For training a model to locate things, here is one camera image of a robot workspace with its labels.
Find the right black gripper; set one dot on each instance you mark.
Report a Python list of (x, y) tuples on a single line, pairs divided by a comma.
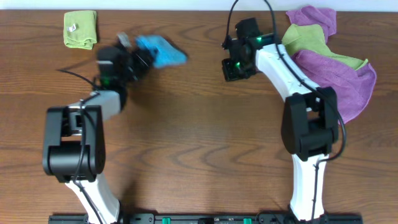
[(232, 71)]

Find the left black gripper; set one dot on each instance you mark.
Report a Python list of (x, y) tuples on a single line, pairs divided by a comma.
[(142, 58)]

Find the blue microfiber cloth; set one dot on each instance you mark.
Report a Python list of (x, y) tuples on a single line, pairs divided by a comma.
[(163, 52)]

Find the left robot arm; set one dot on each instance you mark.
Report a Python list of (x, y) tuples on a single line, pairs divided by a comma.
[(74, 143)]

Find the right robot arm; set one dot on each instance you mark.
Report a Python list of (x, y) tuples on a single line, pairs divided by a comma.
[(309, 123)]

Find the folded green cloth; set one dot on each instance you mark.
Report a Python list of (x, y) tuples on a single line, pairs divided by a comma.
[(79, 30)]

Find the crumpled green cloth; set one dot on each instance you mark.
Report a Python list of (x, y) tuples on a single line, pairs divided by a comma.
[(312, 38)]

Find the upper purple cloth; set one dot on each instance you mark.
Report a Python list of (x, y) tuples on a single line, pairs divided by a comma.
[(310, 15)]

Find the large purple cloth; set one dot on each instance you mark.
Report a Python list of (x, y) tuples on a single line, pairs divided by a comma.
[(353, 88)]

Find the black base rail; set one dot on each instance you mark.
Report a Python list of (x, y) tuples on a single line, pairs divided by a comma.
[(263, 218)]

